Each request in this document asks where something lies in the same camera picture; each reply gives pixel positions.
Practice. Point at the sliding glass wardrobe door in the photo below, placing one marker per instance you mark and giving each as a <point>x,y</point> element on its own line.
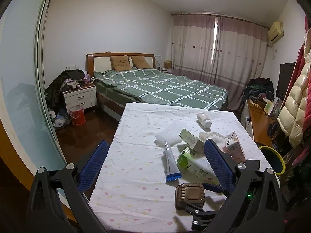
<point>21,113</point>

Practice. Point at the long wooden top cabinet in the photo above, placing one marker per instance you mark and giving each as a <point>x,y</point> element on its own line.
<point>256,122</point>

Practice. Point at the beige air conditioner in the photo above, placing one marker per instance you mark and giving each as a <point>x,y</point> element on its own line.
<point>276,32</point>

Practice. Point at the white dotted tablecloth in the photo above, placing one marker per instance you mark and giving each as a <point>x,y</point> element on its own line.
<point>131,193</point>

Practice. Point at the wooden bed headboard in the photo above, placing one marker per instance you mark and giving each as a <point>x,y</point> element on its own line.
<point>102,62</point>

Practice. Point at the small green white box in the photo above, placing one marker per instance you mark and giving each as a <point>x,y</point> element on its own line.
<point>192,141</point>

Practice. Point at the pink white carton box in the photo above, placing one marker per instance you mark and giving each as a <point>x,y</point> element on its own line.
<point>234,148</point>

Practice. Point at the brown tissue box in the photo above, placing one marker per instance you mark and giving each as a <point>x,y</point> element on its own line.
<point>167,64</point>

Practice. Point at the red dotted quilted jacket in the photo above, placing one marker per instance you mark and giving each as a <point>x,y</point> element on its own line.
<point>302,84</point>

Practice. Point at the pile of dark clothes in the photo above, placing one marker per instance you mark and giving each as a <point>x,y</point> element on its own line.
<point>258,88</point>

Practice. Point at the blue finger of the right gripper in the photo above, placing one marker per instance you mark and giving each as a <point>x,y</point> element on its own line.
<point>214,188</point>

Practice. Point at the cream puffer jacket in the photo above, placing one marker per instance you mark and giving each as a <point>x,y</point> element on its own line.
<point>286,118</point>

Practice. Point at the green picture frame box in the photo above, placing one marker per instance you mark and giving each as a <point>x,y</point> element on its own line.
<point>268,109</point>

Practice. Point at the brown square plastic lid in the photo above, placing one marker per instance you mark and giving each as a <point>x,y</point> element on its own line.
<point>189,193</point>

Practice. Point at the white blue tube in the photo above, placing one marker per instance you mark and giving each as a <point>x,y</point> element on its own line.
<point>172,170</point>

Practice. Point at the white plastic pill bottle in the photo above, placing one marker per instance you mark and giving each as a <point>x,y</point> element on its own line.
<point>204,120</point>

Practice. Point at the clothes heap on nightstand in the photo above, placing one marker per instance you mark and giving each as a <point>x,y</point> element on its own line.
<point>68,80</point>

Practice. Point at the black television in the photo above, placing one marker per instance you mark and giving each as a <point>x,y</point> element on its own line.
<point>285,74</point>

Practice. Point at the yellow rimmed dark trash bin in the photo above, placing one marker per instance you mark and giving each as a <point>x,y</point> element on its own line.
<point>274,158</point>

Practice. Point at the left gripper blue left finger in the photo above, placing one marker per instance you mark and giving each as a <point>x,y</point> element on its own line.
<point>92,166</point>

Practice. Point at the red bucket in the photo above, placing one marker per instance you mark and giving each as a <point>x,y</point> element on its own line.
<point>77,115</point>

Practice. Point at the white bedside drawer cabinet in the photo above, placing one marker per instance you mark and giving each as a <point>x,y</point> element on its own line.
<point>84,96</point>

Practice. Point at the pink and white curtain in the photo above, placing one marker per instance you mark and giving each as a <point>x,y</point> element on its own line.
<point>221,51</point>

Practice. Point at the white foam net wrap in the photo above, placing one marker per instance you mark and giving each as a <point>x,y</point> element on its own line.
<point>170,135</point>

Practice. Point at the green plaid quilt bed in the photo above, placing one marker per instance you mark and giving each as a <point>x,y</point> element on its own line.
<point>151,86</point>

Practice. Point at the right brown pillow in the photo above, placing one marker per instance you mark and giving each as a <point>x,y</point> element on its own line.
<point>140,62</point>

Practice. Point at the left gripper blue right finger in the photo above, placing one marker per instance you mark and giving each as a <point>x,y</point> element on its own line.
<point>219,165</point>

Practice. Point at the green and white carton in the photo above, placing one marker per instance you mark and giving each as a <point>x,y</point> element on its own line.
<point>198,165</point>

